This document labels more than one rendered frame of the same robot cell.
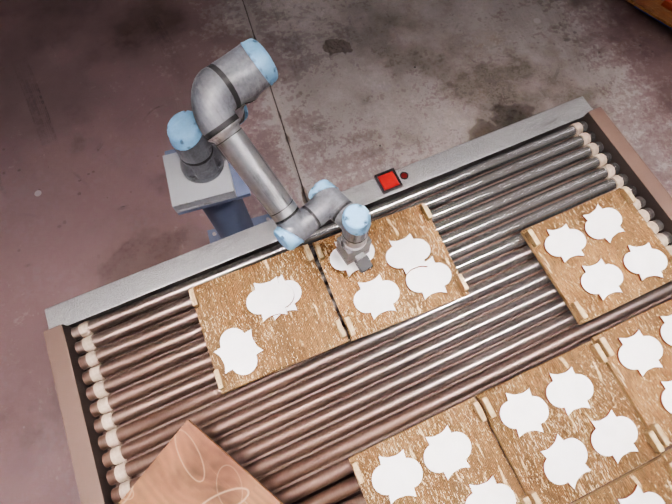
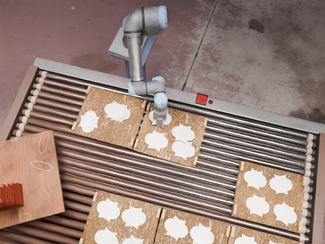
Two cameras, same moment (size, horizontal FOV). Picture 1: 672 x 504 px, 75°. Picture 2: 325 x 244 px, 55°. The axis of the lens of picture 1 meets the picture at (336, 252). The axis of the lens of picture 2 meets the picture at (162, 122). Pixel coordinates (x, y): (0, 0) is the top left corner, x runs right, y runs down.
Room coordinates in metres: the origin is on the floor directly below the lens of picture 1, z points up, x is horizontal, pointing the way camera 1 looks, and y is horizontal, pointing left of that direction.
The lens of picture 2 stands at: (-0.09, -0.48, 2.87)
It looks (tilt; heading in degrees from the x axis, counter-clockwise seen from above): 70 degrees down; 35
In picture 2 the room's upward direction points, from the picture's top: 4 degrees clockwise
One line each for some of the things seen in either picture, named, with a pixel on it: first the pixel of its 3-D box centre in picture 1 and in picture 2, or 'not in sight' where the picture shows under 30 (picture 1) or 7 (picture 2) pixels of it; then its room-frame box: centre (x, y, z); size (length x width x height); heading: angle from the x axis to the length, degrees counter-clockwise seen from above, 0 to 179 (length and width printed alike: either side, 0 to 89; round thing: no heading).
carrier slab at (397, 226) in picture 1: (389, 268); (171, 134); (0.45, -0.18, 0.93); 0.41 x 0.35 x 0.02; 113
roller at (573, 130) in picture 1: (352, 220); (173, 105); (0.63, -0.06, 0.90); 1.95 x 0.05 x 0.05; 115
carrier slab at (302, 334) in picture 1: (267, 314); (110, 116); (0.29, 0.21, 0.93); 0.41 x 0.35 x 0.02; 114
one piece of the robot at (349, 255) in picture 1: (356, 250); (159, 115); (0.47, -0.06, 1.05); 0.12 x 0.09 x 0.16; 35
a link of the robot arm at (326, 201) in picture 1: (326, 204); (156, 86); (0.55, 0.03, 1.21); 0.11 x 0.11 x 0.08; 45
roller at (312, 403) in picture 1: (419, 353); (155, 175); (0.18, -0.27, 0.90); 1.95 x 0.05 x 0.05; 115
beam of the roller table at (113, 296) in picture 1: (344, 205); (176, 97); (0.70, -0.03, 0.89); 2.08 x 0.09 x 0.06; 115
